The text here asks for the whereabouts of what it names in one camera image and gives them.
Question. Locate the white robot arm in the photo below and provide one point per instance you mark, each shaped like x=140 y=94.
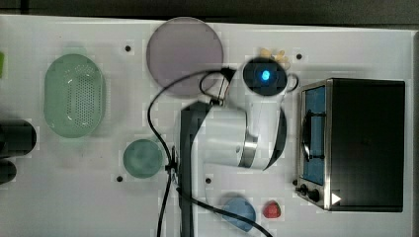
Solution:
x=247 y=130

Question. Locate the grey round plate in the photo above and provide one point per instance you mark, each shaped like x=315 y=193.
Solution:
x=180 y=47

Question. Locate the green small pot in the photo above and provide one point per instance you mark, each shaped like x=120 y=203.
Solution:
x=143 y=158

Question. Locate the blue bowl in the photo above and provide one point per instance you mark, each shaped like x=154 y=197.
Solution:
x=240 y=206

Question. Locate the red strawberry near oven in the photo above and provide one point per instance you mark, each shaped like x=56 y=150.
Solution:
x=272 y=210

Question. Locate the green perforated colander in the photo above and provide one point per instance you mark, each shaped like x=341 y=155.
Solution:
x=74 y=96

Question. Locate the black toaster oven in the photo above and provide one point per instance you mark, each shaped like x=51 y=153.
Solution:
x=351 y=139

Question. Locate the large black cylinder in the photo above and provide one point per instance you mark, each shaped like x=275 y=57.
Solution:
x=17 y=138

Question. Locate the small black cylinder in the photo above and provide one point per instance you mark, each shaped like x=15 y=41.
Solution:
x=8 y=171

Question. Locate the bright green block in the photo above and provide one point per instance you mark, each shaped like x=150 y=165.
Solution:
x=2 y=56

